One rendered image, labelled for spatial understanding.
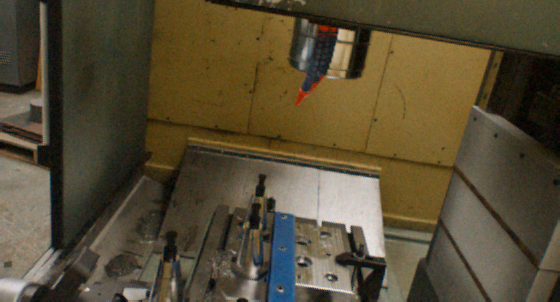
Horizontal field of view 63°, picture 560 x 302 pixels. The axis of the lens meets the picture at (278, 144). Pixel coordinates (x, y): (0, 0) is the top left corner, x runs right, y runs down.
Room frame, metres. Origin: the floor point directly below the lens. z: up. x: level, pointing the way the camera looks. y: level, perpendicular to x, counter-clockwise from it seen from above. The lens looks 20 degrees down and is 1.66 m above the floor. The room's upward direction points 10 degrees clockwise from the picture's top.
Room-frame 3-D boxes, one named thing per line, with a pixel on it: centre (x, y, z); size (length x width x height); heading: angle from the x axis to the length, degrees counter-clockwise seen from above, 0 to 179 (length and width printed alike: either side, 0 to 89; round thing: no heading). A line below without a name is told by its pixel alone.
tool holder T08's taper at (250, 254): (0.62, 0.02, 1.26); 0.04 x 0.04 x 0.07
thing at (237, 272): (0.62, 0.01, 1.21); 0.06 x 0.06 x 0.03
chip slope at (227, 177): (1.62, -0.05, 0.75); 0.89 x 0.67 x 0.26; 92
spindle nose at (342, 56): (0.95, -0.07, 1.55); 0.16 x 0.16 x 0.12
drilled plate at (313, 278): (1.05, -0.11, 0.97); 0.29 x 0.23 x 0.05; 2
